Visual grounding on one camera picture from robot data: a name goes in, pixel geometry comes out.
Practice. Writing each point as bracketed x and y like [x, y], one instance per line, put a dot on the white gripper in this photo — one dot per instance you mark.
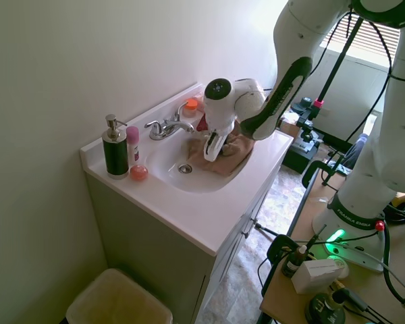
[214, 145]

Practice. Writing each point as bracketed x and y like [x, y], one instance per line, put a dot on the beige pink towel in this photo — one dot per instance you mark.
[229, 165]

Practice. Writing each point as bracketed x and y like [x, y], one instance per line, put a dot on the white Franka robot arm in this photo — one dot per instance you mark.
[374, 152]

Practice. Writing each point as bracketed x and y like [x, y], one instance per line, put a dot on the metal sink drain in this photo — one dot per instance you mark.
[185, 168]

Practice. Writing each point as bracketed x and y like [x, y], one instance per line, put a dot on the white sink vanity top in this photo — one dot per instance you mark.
[195, 216]

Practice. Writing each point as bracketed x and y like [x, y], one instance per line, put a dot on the small jar with orange lid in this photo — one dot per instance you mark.
[190, 109]

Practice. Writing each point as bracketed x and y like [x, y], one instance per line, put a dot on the black equipment case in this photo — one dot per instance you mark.
[300, 158]

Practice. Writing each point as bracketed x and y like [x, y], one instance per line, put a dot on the metal cabinet knob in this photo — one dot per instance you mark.
[255, 222]
[246, 233]

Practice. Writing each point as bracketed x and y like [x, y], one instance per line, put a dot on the black C-clamp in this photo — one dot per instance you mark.
[276, 246]
[310, 168]

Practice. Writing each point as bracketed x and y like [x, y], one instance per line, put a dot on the round pink soap container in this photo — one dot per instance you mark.
[139, 173]

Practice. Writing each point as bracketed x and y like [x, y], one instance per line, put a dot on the pink deodorant stick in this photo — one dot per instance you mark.
[132, 148]

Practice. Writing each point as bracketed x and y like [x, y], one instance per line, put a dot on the black soap dispenser silver pump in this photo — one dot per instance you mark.
[114, 155]

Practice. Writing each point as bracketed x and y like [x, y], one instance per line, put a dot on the brown dropper bottle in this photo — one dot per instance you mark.
[293, 263]

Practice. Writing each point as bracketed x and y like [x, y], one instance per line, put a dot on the grey vanity cabinet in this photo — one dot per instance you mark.
[148, 256]

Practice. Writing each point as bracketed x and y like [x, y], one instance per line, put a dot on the white cardboard box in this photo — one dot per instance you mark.
[315, 275]

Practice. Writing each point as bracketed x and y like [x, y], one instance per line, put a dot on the white round lid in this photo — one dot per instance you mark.
[341, 266]

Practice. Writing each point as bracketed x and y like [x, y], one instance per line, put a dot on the red stop knob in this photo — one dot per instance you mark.
[379, 226]

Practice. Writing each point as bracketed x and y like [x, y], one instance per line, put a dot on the window blinds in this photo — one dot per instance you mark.
[368, 40]

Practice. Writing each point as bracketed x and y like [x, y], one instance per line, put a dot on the beige trash bin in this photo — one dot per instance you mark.
[121, 297]

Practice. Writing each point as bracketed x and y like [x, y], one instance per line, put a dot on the black round base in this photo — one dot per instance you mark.
[324, 308]

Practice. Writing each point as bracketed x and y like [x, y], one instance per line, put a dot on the black camera stand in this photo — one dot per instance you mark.
[337, 60]

